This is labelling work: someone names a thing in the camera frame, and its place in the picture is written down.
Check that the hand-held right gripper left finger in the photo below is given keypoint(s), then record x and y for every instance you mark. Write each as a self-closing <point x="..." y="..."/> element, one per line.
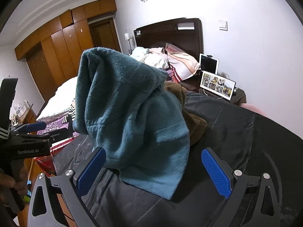
<point x="91" y="170"/>

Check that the wooden door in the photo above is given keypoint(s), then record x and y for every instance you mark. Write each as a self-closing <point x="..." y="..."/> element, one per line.
<point x="104" y="35"/>

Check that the purple red patterned blanket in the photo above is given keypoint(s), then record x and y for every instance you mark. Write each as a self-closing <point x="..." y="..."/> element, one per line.
<point x="53" y="125"/>

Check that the wooden dresser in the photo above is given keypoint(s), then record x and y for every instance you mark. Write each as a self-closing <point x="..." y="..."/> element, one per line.
<point x="29" y="117"/>

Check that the white pillow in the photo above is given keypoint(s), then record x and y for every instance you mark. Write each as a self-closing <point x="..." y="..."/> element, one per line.
<point x="59" y="99"/>

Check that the white table lamp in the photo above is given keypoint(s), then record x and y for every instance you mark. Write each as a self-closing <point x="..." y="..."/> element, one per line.
<point x="127" y="36"/>

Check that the white wall switch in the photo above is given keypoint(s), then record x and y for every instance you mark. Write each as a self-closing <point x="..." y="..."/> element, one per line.
<point x="223" y="25"/>

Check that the dark wooden headboard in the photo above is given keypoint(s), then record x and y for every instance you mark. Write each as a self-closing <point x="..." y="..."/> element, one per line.
<point x="165" y="35"/>

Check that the pink cushion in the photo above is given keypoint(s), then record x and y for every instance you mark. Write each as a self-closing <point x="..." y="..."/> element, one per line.
<point x="253" y="108"/>

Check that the dark nightstand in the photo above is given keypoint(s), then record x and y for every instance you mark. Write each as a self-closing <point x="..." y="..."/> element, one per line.
<point x="239" y="95"/>

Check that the pink striped pillow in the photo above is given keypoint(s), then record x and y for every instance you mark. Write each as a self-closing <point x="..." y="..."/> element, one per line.
<point x="182" y="63"/>

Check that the blue knit sweater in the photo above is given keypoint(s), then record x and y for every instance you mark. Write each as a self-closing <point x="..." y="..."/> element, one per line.
<point x="132" y="113"/>

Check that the brown fleece garment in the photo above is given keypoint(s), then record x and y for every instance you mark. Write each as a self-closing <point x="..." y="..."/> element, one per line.
<point x="194" y="125"/>

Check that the white crumpled bedding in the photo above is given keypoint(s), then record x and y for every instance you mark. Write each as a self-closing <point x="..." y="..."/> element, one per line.
<point x="153" y="60"/>

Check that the white tablet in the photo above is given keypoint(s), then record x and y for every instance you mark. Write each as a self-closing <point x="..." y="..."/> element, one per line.
<point x="208" y="63"/>

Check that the wooden wardrobe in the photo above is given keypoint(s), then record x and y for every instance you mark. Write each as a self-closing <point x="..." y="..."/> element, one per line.
<point x="59" y="52"/>

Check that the person's left hand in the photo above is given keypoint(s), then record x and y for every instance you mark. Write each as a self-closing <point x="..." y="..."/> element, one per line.
<point x="7" y="179"/>

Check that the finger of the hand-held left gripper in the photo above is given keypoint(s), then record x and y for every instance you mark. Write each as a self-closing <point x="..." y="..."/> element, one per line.
<point x="59" y="134"/>
<point x="33" y="127"/>

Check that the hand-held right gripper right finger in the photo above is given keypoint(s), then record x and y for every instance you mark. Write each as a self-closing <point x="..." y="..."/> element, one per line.
<point x="216" y="172"/>

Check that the photo collage frame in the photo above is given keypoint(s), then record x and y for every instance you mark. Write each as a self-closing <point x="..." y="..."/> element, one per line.
<point x="216" y="82"/>

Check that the black white striped cloth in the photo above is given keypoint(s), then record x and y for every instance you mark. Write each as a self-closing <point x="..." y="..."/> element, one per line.
<point x="71" y="115"/>

